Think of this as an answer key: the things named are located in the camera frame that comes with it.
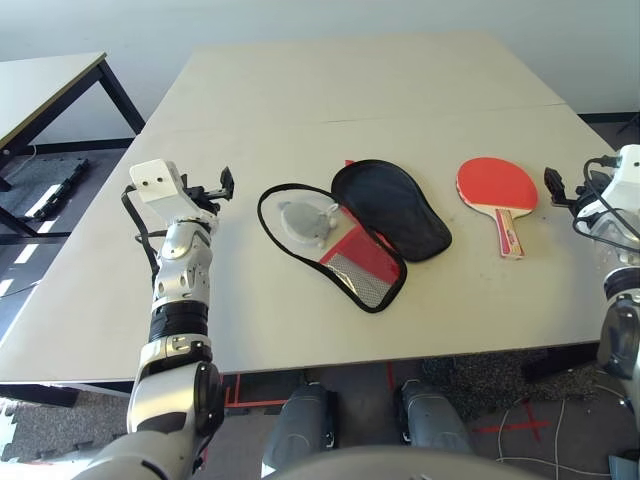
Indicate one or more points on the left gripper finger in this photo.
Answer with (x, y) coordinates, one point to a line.
(227, 184)

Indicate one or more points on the grey blue floor box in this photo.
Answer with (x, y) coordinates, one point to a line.
(625, 467)

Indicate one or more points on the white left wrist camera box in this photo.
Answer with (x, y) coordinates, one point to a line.
(160, 187)

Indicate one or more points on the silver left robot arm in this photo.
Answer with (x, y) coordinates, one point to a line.
(182, 280)

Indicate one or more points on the grey robot torso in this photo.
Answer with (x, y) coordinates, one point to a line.
(400, 465)

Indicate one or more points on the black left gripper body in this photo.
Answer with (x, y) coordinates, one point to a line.
(202, 194)

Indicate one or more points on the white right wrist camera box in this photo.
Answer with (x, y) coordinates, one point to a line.
(627, 172)

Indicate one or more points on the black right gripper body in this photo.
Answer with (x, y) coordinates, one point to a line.
(582, 200)

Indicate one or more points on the grey foam puzzle mat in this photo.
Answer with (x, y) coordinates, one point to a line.
(55, 425)

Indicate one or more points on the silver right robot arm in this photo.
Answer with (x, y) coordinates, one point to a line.
(617, 320)

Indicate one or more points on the grey robot right leg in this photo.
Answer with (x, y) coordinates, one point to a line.
(435, 420)

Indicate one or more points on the red black paddle case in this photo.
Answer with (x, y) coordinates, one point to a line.
(395, 215)

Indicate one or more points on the grey robot left leg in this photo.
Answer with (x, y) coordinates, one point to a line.
(300, 425)

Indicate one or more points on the red ping-pong paddle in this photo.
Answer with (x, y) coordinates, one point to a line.
(495, 182)

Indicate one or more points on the dark speckled carpet piece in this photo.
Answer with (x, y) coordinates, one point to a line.
(480, 380)

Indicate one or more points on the black floor mat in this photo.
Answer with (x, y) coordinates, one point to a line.
(45, 190)

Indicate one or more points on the grey robot leg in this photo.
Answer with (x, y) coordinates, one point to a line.
(300, 425)
(435, 420)

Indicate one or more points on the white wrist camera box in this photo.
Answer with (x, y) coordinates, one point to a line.
(627, 172)
(160, 187)

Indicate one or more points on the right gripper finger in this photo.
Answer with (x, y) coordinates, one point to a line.
(554, 186)

